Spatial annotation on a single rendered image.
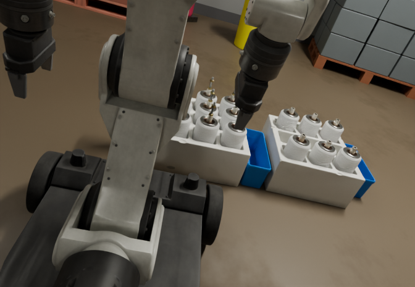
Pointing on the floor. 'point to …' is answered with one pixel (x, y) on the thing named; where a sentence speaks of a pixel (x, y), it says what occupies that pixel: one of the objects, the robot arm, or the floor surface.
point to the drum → (243, 32)
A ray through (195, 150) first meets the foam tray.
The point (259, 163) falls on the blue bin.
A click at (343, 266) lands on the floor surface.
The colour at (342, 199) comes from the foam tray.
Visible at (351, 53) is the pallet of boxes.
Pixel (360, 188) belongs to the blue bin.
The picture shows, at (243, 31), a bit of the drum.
